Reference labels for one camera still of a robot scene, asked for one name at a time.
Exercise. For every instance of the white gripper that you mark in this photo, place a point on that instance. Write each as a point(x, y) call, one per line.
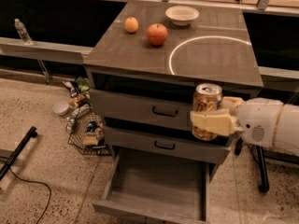
point(257, 118)

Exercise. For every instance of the orange soda can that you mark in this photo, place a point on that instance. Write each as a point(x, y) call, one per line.
point(207, 97)

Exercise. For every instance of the middle drawer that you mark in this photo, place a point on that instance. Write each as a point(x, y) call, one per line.
point(197, 151)

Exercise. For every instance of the grey drawer cabinet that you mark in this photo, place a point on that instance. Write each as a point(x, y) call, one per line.
point(215, 48)

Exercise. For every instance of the open bottom drawer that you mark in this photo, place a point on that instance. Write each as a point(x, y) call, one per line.
point(156, 189)

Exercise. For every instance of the top drawer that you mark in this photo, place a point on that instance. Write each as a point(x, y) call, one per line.
point(142, 109)

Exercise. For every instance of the black bar right floor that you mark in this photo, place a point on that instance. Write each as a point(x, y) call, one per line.
point(264, 187)

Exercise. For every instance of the black bar floor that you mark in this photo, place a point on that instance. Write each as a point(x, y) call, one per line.
point(14, 154)
point(264, 187)

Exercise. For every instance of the red apple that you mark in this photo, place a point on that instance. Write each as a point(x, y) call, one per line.
point(157, 34)

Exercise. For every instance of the white bowl on cabinet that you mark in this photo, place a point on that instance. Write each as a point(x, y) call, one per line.
point(182, 15)

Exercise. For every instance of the small orange fruit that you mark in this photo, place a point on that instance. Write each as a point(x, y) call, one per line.
point(131, 25)

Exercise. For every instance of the green snack bag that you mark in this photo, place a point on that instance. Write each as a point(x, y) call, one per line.
point(82, 83)

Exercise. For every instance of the grey side shelf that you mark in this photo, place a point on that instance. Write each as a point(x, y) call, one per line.
point(46, 51)

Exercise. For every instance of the white bowl on floor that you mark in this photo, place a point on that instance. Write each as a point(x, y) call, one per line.
point(60, 108)

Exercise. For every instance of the black bar left floor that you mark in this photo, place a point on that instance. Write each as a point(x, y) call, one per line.
point(14, 154)

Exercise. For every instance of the clear plastic water bottle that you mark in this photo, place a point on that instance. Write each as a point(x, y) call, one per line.
point(21, 29)

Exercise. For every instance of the black wire basket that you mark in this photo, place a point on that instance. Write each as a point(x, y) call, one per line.
point(87, 136)

